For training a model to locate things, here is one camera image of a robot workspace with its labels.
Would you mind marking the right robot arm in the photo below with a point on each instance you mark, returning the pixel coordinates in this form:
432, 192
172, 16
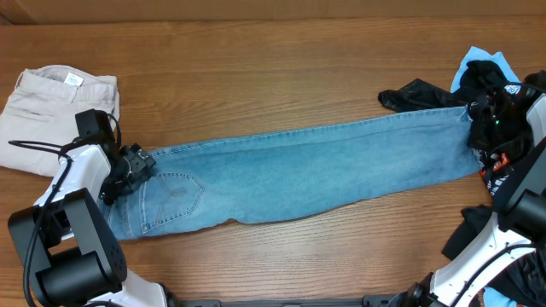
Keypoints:
516, 228

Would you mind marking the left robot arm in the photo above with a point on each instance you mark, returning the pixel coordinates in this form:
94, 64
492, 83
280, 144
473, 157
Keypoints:
70, 255

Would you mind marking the light blue denim jeans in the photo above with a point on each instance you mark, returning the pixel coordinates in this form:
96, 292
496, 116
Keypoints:
292, 174

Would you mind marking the black garment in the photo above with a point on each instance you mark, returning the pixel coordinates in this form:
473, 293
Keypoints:
521, 283

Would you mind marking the folded beige trousers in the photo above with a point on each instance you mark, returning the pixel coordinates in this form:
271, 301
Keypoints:
42, 108

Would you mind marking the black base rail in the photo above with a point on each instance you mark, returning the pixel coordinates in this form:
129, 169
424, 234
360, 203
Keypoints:
382, 300

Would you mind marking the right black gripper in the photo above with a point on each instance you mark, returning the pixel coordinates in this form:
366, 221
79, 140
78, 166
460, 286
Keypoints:
479, 138

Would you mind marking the light blue cloth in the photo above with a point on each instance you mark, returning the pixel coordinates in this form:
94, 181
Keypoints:
477, 54

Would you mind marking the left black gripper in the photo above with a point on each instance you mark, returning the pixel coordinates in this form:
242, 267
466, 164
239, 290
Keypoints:
139, 163

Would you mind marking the black printed t-shirt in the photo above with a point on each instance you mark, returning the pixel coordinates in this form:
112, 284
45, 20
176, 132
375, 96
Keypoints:
482, 78

